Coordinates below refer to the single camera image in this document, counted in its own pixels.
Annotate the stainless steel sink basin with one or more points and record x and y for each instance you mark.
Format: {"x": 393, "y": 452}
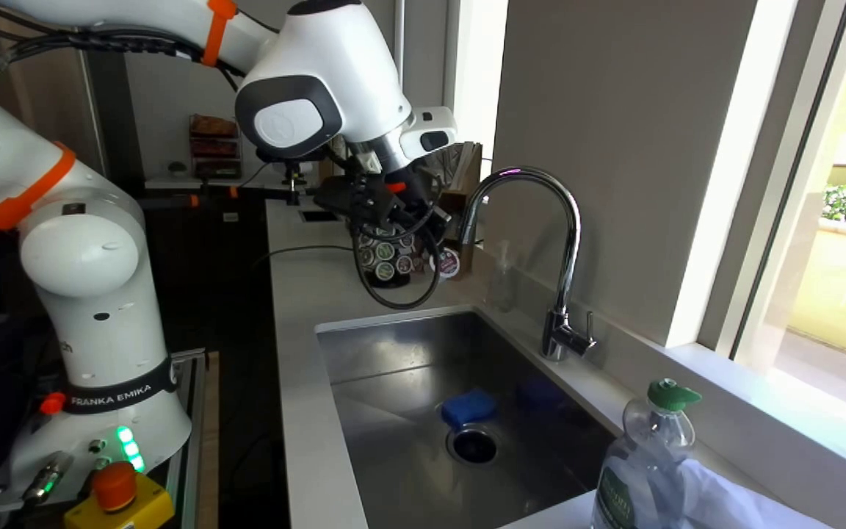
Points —
{"x": 389, "y": 384}

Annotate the round sink drain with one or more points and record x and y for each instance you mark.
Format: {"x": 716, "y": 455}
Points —
{"x": 474, "y": 448}

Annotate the white cloth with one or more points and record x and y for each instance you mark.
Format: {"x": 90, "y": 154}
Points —
{"x": 710, "y": 501}

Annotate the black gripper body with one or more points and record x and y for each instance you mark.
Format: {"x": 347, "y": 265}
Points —
{"x": 370, "y": 199}

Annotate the maroon lid coffee pod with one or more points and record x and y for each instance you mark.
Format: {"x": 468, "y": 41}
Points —
{"x": 447, "y": 262}

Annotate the chrome kitchen faucet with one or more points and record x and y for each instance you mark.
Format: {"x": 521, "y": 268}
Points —
{"x": 558, "y": 337}

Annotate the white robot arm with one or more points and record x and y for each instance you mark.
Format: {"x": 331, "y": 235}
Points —
{"x": 324, "y": 74}

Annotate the red emergency stop button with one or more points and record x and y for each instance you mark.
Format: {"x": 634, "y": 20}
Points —
{"x": 121, "y": 498}

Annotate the green cap soap bottle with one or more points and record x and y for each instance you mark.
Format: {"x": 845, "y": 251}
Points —
{"x": 640, "y": 480}

